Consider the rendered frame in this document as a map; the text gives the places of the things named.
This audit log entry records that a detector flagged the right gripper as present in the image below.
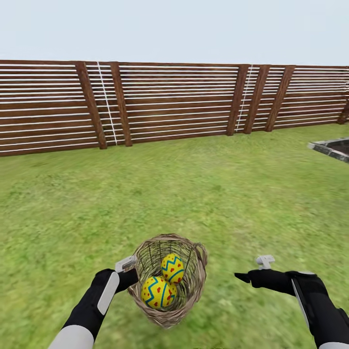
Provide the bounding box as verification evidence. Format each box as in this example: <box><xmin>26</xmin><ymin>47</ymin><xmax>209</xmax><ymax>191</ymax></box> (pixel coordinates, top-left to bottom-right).
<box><xmin>234</xmin><ymin>269</ymin><xmax>280</xmax><ymax>292</ymax></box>

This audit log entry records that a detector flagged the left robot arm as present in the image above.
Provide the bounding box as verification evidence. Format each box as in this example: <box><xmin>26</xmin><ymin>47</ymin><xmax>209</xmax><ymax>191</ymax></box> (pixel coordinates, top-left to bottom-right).
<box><xmin>48</xmin><ymin>256</ymin><xmax>139</xmax><ymax>349</ymax></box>

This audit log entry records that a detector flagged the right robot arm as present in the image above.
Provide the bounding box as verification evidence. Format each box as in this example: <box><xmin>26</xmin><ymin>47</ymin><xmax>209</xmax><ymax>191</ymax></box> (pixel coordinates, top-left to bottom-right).
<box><xmin>234</xmin><ymin>254</ymin><xmax>349</xmax><ymax>349</ymax></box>

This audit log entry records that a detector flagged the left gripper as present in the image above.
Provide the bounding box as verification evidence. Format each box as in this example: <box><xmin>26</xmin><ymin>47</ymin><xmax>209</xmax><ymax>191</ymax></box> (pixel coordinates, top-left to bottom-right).
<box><xmin>120</xmin><ymin>268</ymin><xmax>139</xmax><ymax>291</ymax></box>

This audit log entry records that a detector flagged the wicker basket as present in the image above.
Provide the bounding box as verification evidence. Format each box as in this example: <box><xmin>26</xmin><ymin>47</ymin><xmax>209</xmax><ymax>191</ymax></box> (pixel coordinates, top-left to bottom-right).
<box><xmin>124</xmin><ymin>233</ymin><xmax>208</xmax><ymax>329</ymax></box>

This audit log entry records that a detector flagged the easter egg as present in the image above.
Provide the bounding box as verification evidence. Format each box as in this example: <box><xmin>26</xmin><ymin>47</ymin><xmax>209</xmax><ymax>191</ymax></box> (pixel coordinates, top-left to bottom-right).
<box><xmin>164</xmin><ymin>279</ymin><xmax>178</xmax><ymax>307</ymax></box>
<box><xmin>141</xmin><ymin>276</ymin><xmax>171</xmax><ymax>309</ymax></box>
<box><xmin>158</xmin><ymin>253</ymin><xmax>185</xmax><ymax>288</ymax></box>

